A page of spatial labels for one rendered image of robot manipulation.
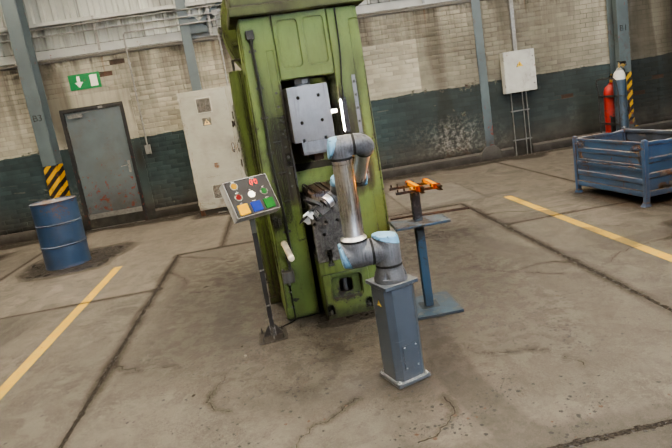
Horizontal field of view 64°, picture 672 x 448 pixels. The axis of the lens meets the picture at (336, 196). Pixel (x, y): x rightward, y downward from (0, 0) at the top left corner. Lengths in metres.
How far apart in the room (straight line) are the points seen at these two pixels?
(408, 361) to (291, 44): 2.34
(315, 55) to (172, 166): 6.34
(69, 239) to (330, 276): 4.61
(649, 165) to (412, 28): 5.28
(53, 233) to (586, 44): 9.59
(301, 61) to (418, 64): 6.35
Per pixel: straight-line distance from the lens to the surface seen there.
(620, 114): 10.60
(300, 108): 3.95
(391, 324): 3.11
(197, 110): 9.35
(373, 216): 4.28
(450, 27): 10.56
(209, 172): 9.41
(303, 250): 4.22
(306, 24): 4.16
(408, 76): 10.27
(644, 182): 6.58
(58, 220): 7.90
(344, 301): 4.20
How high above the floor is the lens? 1.66
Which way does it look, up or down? 10 degrees down
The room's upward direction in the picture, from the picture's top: 9 degrees counter-clockwise
